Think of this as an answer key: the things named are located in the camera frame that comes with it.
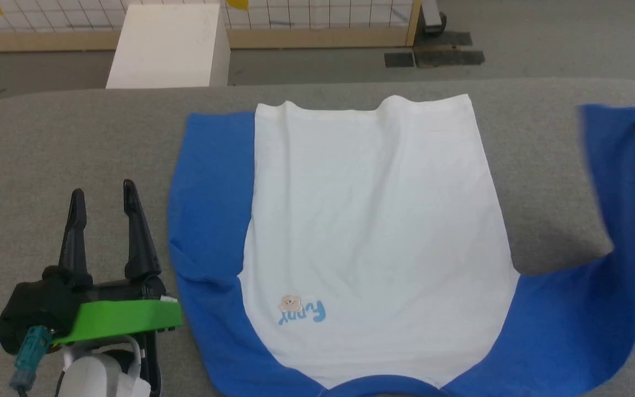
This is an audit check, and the teal connector cable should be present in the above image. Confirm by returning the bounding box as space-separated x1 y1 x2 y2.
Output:
9 325 55 396

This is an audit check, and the small black floor mat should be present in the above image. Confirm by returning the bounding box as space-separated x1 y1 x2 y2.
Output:
384 51 416 68

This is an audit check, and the blue and white shirt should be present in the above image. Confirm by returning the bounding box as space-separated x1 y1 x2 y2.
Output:
166 94 635 397

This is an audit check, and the grey fabric covered table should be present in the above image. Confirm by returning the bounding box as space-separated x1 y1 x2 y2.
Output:
0 77 635 397

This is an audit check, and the white rectangular box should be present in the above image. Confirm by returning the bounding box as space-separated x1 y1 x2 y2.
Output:
106 3 232 89

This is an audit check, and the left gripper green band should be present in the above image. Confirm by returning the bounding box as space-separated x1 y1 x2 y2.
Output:
0 179 184 396

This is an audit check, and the black floor mat strip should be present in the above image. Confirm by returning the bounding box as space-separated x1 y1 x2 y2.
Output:
416 50 486 69

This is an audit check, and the black caster leg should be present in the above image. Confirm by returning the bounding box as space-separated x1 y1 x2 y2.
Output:
421 0 448 37

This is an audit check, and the wooden framed wire fence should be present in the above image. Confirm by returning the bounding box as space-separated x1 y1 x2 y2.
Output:
0 0 422 53

